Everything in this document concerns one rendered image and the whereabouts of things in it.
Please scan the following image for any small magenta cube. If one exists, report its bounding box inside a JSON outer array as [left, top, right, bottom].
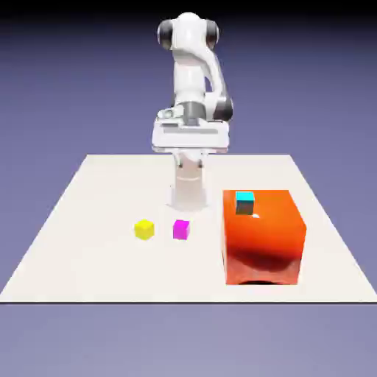
[[172, 219, 191, 241]]

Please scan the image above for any large orange box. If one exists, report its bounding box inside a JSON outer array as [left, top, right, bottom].
[[222, 189, 308, 286]]

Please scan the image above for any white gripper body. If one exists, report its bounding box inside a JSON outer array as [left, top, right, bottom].
[[151, 117, 230, 154]]

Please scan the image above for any small cyan cube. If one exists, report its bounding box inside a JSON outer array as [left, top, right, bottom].
[[235, 191, 255, 216]]

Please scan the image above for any small yellow cube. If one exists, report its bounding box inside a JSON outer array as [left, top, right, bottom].
[[134, 219, 155, 241]]

